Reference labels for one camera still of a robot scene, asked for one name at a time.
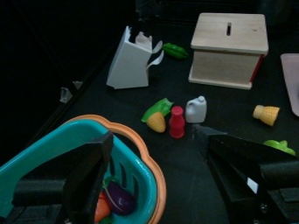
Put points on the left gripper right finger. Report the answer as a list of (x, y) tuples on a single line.
[(253, 163)]

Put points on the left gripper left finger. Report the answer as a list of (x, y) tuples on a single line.
[(87, 175)]

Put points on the light green toy vegetable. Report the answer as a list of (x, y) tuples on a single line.
[(282, 145)]

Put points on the orange toy carrot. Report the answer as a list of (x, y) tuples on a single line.
[(101, 208)]

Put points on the purple toy eggplant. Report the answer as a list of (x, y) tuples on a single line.
[(121, 199)]

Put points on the teal basket with orange rim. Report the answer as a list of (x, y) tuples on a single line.
[(47, 140)]

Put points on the yellow toy corn piece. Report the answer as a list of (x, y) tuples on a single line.
[(267, 114)]

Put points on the white toy jug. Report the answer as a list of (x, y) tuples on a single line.
[(195, 110)]

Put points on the red toy bottle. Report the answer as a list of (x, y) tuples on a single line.
[(177, 124)]

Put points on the toy corn with green husk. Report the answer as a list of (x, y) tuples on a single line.
[(157, 119)]

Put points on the pink tray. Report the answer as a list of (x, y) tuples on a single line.
[(291, 81)]

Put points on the white toy knife block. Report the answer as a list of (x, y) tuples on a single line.
[(129, 64)]

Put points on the dark green toy pepper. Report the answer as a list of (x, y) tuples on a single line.
[(175, 51)]

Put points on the wooden box with red side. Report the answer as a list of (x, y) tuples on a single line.
[(230, 35)]

